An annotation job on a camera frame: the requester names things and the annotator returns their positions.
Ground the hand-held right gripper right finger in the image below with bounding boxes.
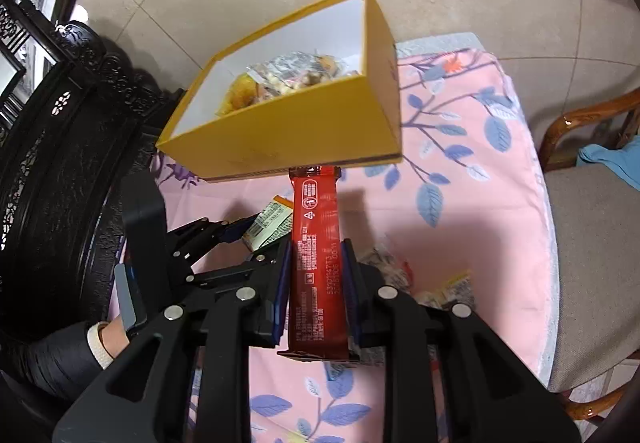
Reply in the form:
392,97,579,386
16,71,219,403
341,238,581,443

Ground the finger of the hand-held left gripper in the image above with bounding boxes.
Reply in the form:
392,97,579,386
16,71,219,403
172,247,285,293
166,217,257,258

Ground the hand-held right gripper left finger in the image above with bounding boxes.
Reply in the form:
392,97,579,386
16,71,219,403
52,238,293,443

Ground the red snack bar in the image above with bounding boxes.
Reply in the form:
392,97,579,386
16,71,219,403
276,164,362,364

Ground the green snack packet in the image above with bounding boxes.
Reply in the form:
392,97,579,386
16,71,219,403
241,194,294,252

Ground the yellow cardboard box white inside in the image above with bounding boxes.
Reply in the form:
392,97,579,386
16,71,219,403
155,0,403,184

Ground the yellow snack bar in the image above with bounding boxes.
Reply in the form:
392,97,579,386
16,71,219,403
217,72,272,118

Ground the clear-wrapped brown snack bar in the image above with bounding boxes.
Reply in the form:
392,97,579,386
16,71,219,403
247,50,362,96

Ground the person's left forearm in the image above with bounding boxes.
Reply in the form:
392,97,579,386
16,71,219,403
0,320,128,404

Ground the white crinkled snack packet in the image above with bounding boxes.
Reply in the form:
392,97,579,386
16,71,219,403
357,245,416,294

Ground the small yellow snack packet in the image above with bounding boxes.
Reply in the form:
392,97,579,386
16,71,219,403
417,269,473,309

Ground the pink floral tablecloth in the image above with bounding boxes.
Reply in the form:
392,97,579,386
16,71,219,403
100,33,558,443

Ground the dark carved wooden furniture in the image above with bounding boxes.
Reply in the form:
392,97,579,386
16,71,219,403
0,5,187,344

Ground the wooden chair grey cushion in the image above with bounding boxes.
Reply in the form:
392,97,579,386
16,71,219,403
537,88,640,421

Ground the blue cloth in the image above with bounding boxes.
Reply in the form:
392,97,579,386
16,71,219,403
577,135,640,196

